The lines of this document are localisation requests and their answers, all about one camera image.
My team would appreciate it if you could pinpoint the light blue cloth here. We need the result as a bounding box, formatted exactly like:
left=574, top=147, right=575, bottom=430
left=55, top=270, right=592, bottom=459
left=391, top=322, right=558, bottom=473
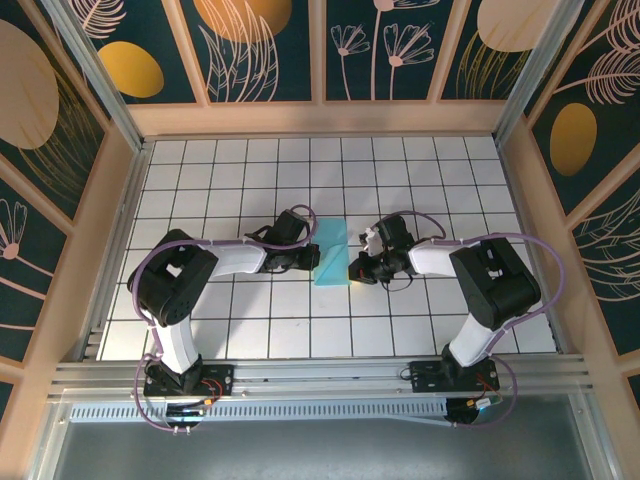
left=313, top=218, right=351, bottom=289

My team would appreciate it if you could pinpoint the grey metal sheet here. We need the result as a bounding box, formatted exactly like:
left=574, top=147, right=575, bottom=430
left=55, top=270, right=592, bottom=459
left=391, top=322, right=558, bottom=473
left=49, top=417, right=599, bottom=480

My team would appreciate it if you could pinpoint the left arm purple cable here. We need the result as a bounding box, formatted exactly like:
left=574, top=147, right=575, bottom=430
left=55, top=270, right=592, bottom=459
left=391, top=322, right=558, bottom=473
left=124, top=203, right=319, bottom=435

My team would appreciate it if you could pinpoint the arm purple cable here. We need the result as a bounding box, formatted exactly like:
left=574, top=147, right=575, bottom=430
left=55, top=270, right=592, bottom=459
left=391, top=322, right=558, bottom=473
left=124, top=203, right=319, bottom=435
left=387, top=210, right=567, bottom=431

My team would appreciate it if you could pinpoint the long aluminium mounting rail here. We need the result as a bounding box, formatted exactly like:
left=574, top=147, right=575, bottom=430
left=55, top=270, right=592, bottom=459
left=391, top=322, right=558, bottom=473
left=47, top=353, right=596, bottom=401

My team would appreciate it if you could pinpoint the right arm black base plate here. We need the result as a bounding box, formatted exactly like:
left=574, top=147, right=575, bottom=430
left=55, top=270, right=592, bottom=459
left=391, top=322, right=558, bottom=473
left=408, top=360, right=500, bottom=394

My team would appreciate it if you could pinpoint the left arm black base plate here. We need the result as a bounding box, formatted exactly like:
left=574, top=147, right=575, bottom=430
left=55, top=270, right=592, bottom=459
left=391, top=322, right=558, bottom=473
left=143, top=363, right=236, bottom=399

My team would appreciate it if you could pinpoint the aluminium table side rail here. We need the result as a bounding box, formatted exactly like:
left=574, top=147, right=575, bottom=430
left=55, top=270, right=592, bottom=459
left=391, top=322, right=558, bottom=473
left=79, top=142, right=151, bottom=361
left=494, top=139, right=574, bottom=356

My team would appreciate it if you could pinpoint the red wire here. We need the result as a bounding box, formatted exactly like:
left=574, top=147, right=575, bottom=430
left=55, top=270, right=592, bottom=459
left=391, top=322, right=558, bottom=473
left=199, top=377, right=226, bottom=404
left=474, top=374, right=501, bottom=401

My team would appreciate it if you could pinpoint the slotted grey cable duct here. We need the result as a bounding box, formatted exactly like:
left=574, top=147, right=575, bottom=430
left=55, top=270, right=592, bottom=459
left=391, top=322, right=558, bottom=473
left=69, top=397, right=449, bottom=426

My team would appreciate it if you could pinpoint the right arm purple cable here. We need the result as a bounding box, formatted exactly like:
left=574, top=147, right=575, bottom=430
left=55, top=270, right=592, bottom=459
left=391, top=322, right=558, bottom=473
left=387, top=210, right=567, bottom=431

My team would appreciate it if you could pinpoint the aluminium corner post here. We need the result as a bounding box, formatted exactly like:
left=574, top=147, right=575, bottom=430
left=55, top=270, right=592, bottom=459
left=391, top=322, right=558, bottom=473
left=39, top=0, right=151, bottom=154
left=491, top=0, right=587, bottom=146

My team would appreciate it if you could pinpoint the aluminium frame profile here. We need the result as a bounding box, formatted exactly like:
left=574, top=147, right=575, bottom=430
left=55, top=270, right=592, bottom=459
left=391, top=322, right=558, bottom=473
left=27, top=399, right=71, bottom=480
left=574, top=394, right=617, bottom=480

